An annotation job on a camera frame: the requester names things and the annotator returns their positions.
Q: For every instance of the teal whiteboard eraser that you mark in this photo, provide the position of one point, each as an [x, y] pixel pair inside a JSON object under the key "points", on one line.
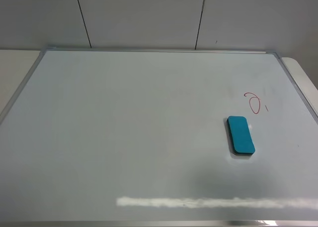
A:
{"points": [[241, 139]]}

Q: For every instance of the white aluminium-framed whiteboard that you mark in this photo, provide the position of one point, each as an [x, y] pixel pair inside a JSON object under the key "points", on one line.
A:
{"points": [[140, 139]]}

